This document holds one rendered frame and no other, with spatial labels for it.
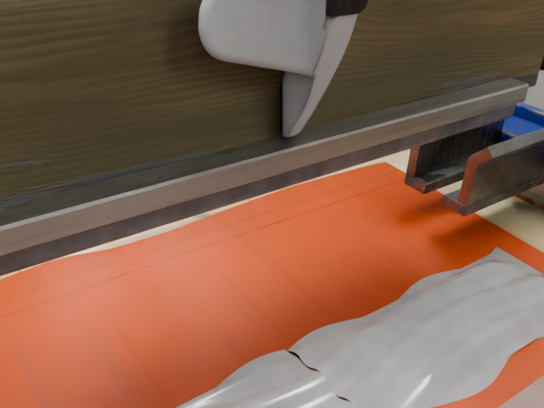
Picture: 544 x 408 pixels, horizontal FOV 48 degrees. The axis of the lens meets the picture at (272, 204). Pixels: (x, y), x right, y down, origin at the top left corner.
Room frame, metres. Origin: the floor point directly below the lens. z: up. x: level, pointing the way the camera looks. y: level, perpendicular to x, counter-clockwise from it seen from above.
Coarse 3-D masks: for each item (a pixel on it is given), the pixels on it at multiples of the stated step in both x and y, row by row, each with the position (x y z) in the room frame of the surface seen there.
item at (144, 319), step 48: (144, 240) 0.32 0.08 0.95; (0, 288) 0.27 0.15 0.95; (48, 288) 0.27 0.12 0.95; (96, 288) 0.27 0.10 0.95; (144, 288) 0.28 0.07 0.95; (192, 288) 0.28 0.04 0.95; (0, 336) 0.23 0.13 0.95; (48, 336) 0.23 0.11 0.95; (96, 336) 0.23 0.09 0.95; (144, 336) 0.24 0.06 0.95; (192, 336) 0.24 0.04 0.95; (240, 336) 0.24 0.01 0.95; (0, 384) 0.20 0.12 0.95; (48, 384) 0.20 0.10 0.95; (96, 384) 0.20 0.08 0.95; (144, 384) 0.20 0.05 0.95; (192, 384) 0.21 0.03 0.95
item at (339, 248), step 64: (320, 192) 0.40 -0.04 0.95; (384, 192) 0.41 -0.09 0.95; (192, 256) 0.31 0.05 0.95; (256, 256) 0.32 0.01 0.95; (320, 256) 0.32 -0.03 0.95; (384, 256) 0.32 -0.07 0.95; (448, 256) 0.33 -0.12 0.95; (512, 256) 0.33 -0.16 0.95; (256, 320) 0.25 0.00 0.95; (320, 320) 0.26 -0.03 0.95; (512, 384) 0.22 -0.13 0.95
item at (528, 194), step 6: (540, 186) 0.41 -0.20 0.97; (522, 192) 0.41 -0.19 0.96; (528, 192) 0.41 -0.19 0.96; (534, 192) 0.41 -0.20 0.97; (540, 192) 0.40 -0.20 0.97; (522, 198) 0.41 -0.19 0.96; (528, 198) 0.41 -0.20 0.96; (534, 198) 0.41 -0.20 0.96; (540, 198) 0.40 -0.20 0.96; (534, 204) 0.40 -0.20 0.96; (540, 204) 0.40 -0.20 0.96
